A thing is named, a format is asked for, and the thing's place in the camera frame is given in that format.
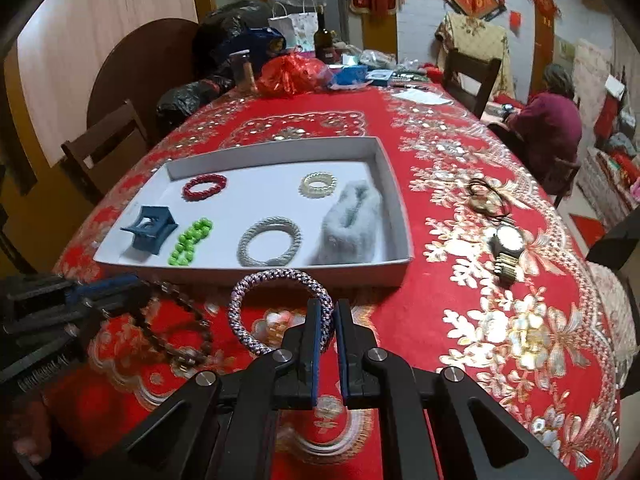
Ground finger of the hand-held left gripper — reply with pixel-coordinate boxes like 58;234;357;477
60;294;151;325
67;272;145;298

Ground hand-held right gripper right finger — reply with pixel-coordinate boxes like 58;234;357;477
334;299;576;480

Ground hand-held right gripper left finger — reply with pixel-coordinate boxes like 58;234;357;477
90;297;323;480

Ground blue hair claw clip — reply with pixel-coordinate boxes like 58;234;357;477
120;205;178;256

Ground brown bead bracelet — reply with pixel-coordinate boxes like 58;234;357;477
132;280;216;368

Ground purple braided hair tie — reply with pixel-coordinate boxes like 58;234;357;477
227;268;336;356

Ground green bead bracelet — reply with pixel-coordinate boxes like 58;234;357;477
167;217;213;267

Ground light blue fluffy scrunchie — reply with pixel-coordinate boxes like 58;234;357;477
316;179;383;265

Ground red bead bracelet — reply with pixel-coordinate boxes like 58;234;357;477
182;172;228;200

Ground grey braided hair tie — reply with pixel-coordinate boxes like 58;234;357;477
236;216;302;267

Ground white cardboard box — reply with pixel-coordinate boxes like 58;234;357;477
92;136;415;288

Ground clear spiral hair tie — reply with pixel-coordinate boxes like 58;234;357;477
299;171;335;200

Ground person's left hand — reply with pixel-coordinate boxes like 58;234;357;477
9;399;52;465

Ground dark wooden chair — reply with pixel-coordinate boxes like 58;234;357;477
442;49;502;118
61;100;151;196

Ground small black plastic bag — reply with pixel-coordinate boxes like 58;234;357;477
156;77;236;133

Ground metal band wristwatch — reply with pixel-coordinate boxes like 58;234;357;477
487;222;531;286

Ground round brown table top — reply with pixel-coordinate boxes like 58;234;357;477
86;19;201;133

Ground small clear bottle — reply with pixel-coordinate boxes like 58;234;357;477
230;50;258;95

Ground white paper sheet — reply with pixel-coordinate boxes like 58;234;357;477
392;87;453;107

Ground floral seat cushion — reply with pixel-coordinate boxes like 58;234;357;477
587;262;640;376

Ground red floor mat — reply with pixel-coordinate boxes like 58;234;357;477
570;214;608;238

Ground red plastic bag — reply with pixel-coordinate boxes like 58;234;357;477
256;52;333;98

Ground blue tissue box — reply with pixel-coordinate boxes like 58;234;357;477
332;65;368;88

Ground large black plastic bag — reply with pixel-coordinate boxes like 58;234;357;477
192;0;281;81

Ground blue bag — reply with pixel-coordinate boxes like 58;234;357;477
215;27;286;78

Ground brown wooden chair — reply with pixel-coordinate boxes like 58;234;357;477
547;157;583;208

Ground dark chair back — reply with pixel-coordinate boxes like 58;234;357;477
585;207;640;311

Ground dark wine bottle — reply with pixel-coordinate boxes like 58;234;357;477
314;10;337;65

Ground white paper gift bag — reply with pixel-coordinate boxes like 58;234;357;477
267;0;321;53

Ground pile of fabrics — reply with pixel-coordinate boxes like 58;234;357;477
585;110;640;226

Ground beige floral cloth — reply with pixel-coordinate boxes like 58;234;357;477
434;12;515;101

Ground black hair tie with charm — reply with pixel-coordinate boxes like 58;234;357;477
466;177;516;226

